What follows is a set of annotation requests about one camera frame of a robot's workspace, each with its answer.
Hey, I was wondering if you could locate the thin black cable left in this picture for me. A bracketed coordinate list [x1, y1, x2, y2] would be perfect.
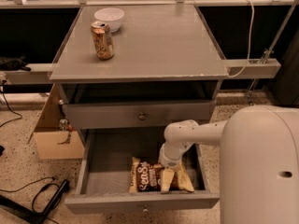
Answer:
[0, 79, 23, 129]

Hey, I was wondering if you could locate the small glass bottle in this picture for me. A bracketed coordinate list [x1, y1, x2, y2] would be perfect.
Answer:
[59, 119, 68, 131]

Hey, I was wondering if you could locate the open grey middle drawer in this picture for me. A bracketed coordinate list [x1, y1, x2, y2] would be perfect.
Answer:
[65, 127, 220, 214]

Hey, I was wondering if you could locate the cardboard box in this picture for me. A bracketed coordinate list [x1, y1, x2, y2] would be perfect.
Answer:
[33, 85, 84, 160]

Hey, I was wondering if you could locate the brown chip bag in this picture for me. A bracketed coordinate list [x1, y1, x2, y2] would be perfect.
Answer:
[129, 157, 194, 193]

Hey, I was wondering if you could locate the orange soda can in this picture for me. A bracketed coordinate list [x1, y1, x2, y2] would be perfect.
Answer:
[91, 21, 114, 60]

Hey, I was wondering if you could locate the white bowl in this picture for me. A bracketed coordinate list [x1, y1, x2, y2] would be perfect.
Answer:
[94, 7, 125, 32]

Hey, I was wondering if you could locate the grey metal rail frame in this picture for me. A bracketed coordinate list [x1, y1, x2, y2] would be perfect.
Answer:
[0, 0, 299, 86]

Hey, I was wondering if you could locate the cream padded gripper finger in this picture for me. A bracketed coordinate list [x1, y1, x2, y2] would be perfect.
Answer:
[161, 168, 175, 193]

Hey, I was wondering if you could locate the white cable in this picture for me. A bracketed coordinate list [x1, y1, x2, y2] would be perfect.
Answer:
[227, 0, 255, 79]

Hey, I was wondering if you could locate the round metal upper knob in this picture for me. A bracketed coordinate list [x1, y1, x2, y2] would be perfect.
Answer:
[138, 113, 147, 120]

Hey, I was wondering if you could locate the black cloth on rail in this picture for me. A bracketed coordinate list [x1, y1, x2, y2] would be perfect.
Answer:
[0, 57, 31, 72]

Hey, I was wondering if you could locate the black stand base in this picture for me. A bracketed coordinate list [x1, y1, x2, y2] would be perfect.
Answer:
[0, 179, 70, 224]

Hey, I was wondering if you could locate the grey cabinet with counter top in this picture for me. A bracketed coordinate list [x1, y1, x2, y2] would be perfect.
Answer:
[50, 5, 227, 130]

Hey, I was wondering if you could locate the closed grey upper drawer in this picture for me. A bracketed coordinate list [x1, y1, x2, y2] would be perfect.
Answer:
[63, 100, 216, 130]

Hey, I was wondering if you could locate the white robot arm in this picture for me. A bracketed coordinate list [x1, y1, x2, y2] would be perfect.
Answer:
[159, 105, 299, 224]

